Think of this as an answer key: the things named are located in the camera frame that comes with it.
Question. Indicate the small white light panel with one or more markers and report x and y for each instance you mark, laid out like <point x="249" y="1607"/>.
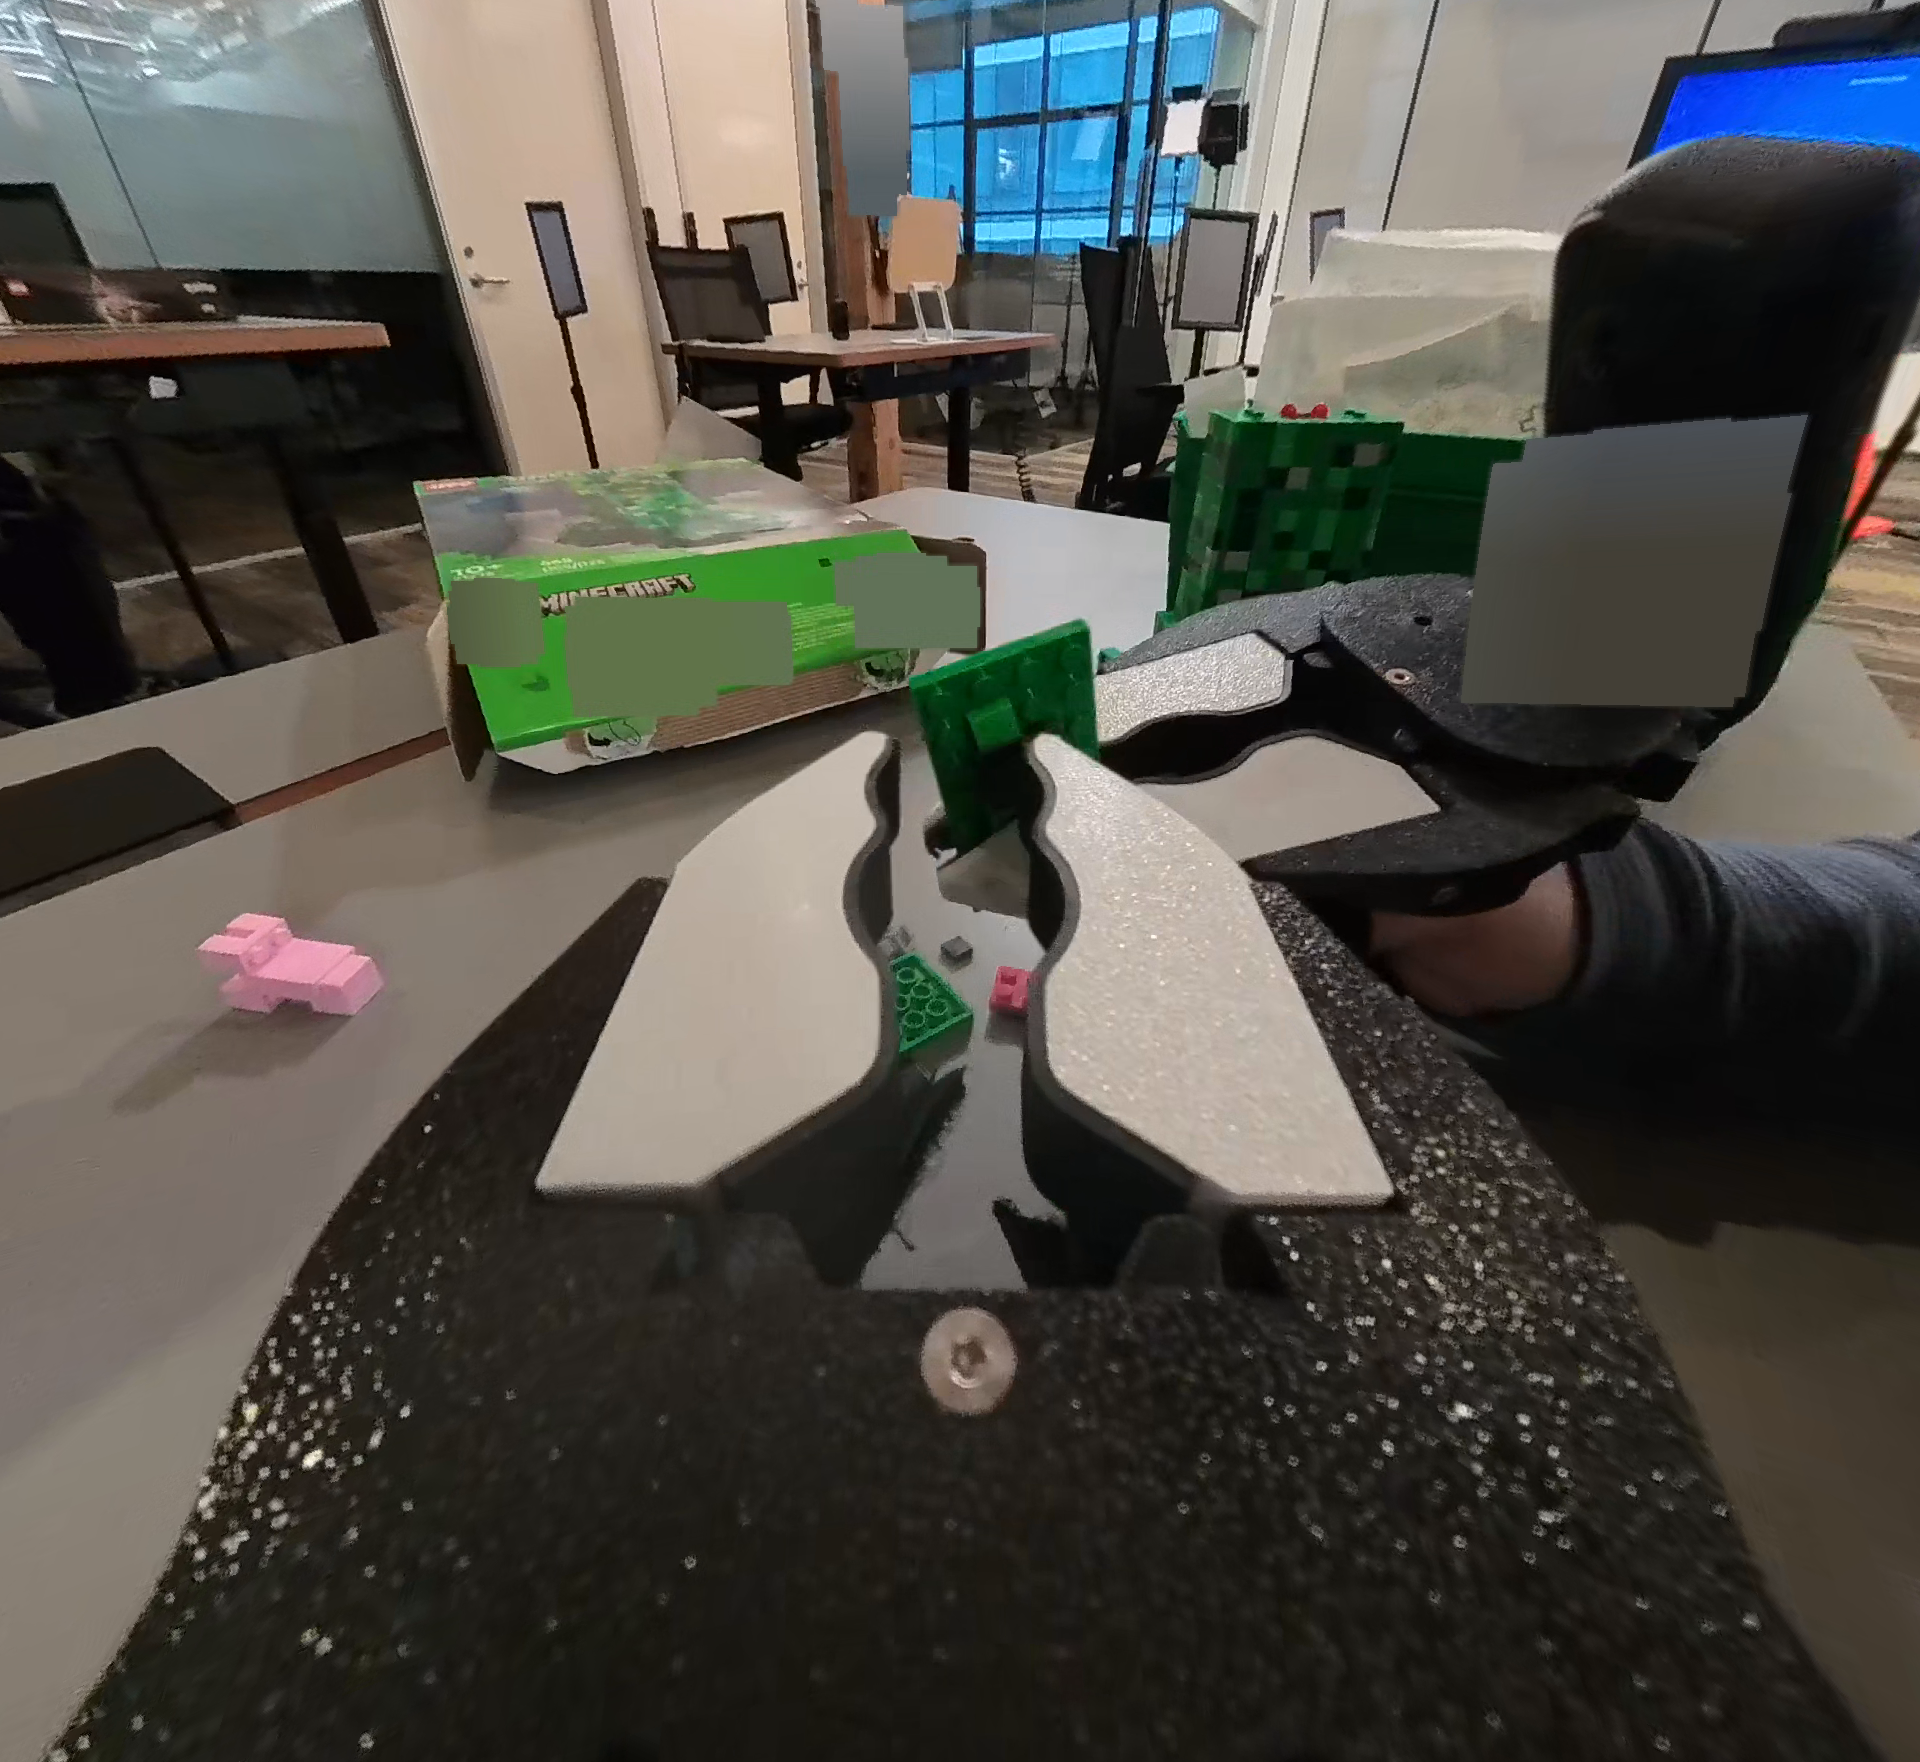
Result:
<point x="1183" y="130"/>

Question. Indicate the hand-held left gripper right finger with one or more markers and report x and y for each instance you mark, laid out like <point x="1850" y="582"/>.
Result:
<point x="1202" y="997"/>

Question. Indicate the black flat box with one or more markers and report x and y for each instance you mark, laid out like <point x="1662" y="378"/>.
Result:
<point x="137" y="293"/>

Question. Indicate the person's right forearm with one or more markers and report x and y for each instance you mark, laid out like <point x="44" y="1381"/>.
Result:
<point x="1770" y="982"/>

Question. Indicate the green studded brick plate assembly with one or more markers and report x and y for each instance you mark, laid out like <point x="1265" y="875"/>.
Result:
<point x="1009" y="697"/>

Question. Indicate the light panel on stand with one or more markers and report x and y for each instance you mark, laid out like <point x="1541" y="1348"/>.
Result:
<point x="1214" y="268"/>

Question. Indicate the wooden pillar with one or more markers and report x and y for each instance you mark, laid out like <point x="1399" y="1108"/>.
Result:
<point x="869" y="443"/>

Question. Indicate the green toy box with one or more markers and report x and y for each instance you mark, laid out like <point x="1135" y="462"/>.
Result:
<point x="635" y="502"/>

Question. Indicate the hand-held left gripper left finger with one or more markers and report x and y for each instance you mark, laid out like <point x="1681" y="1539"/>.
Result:
<point x="734" y="982"/>

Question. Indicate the pink brick pig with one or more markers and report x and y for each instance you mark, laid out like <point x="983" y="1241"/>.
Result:
<point x="299" y="967"/>

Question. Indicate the brown desk dark frame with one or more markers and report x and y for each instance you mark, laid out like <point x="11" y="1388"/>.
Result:
<point x="199" y="344"/>

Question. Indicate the tablet on floor stand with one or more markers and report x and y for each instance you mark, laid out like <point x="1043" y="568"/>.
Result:
<point x="563" y="259"/>

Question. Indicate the beige door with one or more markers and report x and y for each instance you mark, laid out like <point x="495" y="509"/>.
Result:
<point x="495" y="139"/>

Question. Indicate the blue-screen wall monitor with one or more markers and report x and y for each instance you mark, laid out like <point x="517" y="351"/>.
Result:
<point x="1770" y="97"/>

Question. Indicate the white plastic bag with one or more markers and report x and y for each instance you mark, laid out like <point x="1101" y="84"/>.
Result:
<point x="1399" y="303"/>

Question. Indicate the person's right hand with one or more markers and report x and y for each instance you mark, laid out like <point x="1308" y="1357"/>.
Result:
<point x="1485" y="962"/>

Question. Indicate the wooden desk with black legs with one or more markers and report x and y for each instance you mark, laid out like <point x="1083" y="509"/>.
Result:
<point x="899" y="350"/>

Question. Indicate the large green pixel brick model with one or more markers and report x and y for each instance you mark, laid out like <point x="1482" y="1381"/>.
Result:
<point x="1274" y="515"/>

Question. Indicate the grey desk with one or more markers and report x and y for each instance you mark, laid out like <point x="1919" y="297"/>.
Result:
<point x="176" y="1187"/>

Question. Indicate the small black studio light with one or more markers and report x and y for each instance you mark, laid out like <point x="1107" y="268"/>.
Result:
<point x="1224" y="130"/>

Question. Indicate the green wedge brick plate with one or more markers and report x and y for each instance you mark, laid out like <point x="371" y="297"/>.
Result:
<point x="929" y="1006"/>

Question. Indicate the red small brick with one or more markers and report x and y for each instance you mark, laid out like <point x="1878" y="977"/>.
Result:
<point x="1009" y="997"/>

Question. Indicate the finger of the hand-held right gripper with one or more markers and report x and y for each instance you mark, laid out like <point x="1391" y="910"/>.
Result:
<point x="1308" y="803"/>
<point x="1183" y="697"/>

